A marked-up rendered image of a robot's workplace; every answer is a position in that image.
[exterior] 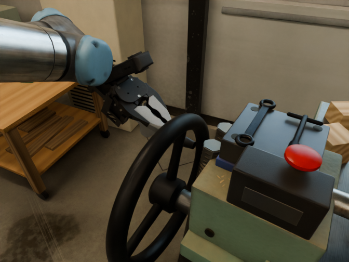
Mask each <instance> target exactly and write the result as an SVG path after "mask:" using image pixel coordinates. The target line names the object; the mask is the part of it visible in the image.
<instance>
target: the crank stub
mask: <svg viewBox="0 0 349 262"><path fill-rule="evenodd" d="M195 146H196V142H195V141H193V140H191V139H190V138H188V137H187V136H186V137H185V141H184V145H183V147H185V148H190V149H194V148H195Z"/></svg>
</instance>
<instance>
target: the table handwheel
mask: <svg viewBox="0 0 349 262"><path fill-rule="evenodd" d="M188 130H192V131H193V132H194V134H195V139H196V151H195V158H194V163H193V167H192V171H191V174H190V177H189V180H188V183H187V185H186V182H185V181H183V180H181V179H179V178H177V173H178V168H179V163H180V157H181V153H182V149H183V145H184V141H185V137H186V132H187V131H188ZM208 139H210V137H209V130H208V126H207V124H206V122H205V121H204V119H203V118H202V117H200V116H199V115H197V114H194V113H184V114H180V115H178V116H176V117H174V118H172V119H171V120H169V121H168V122H167V123H165V124H164V125H163V126H162V127H161V128H160V129H159V130H158V131H157V132H156V133H155V134H154V135H153V136H152V137H151V138H150V139H149V140H148V142H147V143H146V144H145V145H144V147H143V148H142V150H141V151H140V152H139V154H138V155H137V157H136V158H135V160H134V162H133V163H132V165H131V167H130V169H129V170H128V172H127V174H126V176H125V178H124V180H123V182H122V184H121V186H120V189H119V191H118V193H117V196H116V199H115V201H114V204H113V207H112V210H111V214H110V217H109V222H108V227H107V231H106V241H105V247H106V256H107V259H108V262H154V261H156V260H157V259H158V257H159V256H160V255H161V254H162V252H163V251H164V250H165V249H166V247H167V246H168V245H169V243H170V242H171V241H172V239H173V238H174V237H175V235H176V233H177V232H178V230H179V229H180V227H181V225H182V224H183V222H184V220H185V218H186V216H187V215H188V213H189V208H190V203H191V188H192V184H193V183H194V181H195V179H196V176H197V172H198V166H199V162H200V158H201V154H202V150H203V146H204V141H205V140H208ZM173 142H174V143H173ZM172 143H173V149H172V154H171V158H170V162H169V167H168V171H167V172H164V173H162V174H159V175H158V176H157V177H156V178H155V179H154V180H153V182H152V184H151V186H150V189H149V202H150V203H151V204H153V206H152V207H151V209H150V210H149V212H148V213H147V215H146V216H145V218H144V219H143V221H142V222H141V224H140V225H139V227H138V228H137V229H136V231H135V232H134V234H133V235H132V236H131V238H130V239H129V240H128V242H127V236H128V230H129V226H130V222H131V218H132V215H133V212H134V210H135V207H136V204H137V201H138V199H139V197H140V194H141V192H142V190H143V188H144V186H145V184H146V182H147V180H148V178H149V176H150V174H151V173H152V171H153V169H154V167H155V166H156V164H157V163H158V161H159V160H160V158H161V157H162V156H163V154H164V153H165V152H166V150H167V149H168V148H169V147H170V145H171V144H172ZM162 210H164V211H166V212H168V213H169V214H171V213H173V214H172V216H171V217H170V219H169V221H168V222H167V224H166V225H165V227H164V228H163V230H162V231H161V232H160V234H159V235H158V236H157V237H156V238H155V240H154V241H153V242H152V243H151V244H150V245H149V246H148V247H147V248H145V249H144V250H143V251H142V252H140V253H139V254H137V255H135V256H131V255H132V254H133V252H134V251H135V249H136V248H137V246H138V245H139V243H140V242H141V240H142V239H143V237H144V235H145V234H146V232H147V231H148V230H149V228H150V227H151V225H152V224H153V222H154V221H155V220H156V218H157V217H158V216H159V214H160V213H161V211H162Z"/></svg>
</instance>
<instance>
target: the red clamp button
mask: <svg viewBox="0 0 349 262"><path fill-rule="evenodd" d="M284 157H285V160H286V161H287V162H288V164H290V165H291V166H292V167H294V168H296V169H298V170H301V171H305V172H313V171H316V170H318V169H319V168H320V166H321V164H322V162H323V160H322V158H321V156H320V154H319V153H318V152H317V151H316V150H314V149H313V148H311V147H309V146H305V145H290V146H288V147H287V148H286V150H285V153H284Z"/></svg>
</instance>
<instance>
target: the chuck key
mask: <svg viewBox="0 0 349 262"><path fill-rule="evenodd" d="M287 116H289V117H293V118H295V119H299V120H301V121H300V124H299V126H298V128H297V131H296V133H295V135H294V138H293V140H292V141H290V143H289V145H288V146H290V145H299V141H300V138H301V135H302V133H303V130H304V128H305V125H306V122H309V123H312V124H316V125H319V126H322V125H323V122H322V121H318V120H315V119H311V118H309V117H308V116H307V115H303V116H301V115H298V114H295V113H291V112H288V113H287Z"/></svg>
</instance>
